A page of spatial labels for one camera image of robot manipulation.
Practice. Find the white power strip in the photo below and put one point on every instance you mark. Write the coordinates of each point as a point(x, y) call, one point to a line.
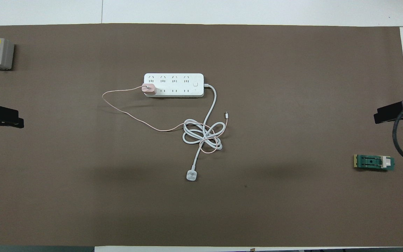
point(177, 85)

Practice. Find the brown table mat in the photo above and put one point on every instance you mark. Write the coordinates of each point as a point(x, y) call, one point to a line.
point(257, 210)

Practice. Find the pink charger block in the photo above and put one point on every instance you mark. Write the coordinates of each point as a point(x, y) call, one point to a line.
point(149, 89)

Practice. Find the green circuit board module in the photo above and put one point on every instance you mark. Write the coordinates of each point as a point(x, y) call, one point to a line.
point(373, 162)

